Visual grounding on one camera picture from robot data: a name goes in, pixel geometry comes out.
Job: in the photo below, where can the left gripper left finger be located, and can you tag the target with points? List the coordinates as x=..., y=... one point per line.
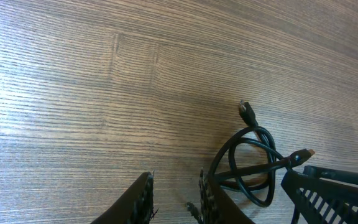
x=134, y=206

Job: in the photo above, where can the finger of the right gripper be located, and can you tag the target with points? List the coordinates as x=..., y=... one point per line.
x=322, y=195

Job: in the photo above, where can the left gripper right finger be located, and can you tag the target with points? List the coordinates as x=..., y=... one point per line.
x=216, y=206

